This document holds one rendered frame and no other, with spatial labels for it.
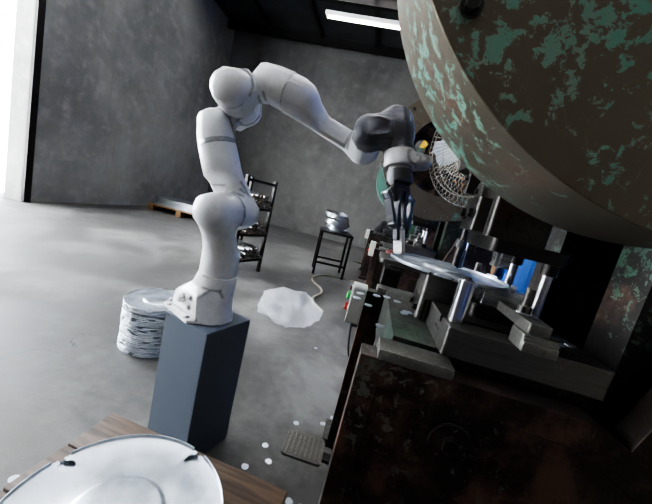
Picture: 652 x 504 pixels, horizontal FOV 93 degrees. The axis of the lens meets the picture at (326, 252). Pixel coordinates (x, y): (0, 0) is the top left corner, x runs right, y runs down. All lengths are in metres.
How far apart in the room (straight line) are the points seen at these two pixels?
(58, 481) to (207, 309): 0.48
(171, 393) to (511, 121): 1.06
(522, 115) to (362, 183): 7.11
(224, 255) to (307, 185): 6.76
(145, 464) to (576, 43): 0.80
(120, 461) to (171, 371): 0.44
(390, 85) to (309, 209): 3.31
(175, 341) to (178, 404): 0.19
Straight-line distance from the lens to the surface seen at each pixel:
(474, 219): 0.81
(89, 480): 0.68
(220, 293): 0.97
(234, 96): 0.92
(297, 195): 7.67
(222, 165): 0.94
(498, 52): 0.40
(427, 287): 0.80
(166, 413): 1.18
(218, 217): 0.85
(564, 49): 0.42
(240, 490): 0.71
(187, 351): 1.02
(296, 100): 0.94
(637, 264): 0.84
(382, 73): 8.04
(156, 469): 0.68
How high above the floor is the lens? 0.88
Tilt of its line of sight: 9 degrees down
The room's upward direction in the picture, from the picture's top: 14 degrees clockwise
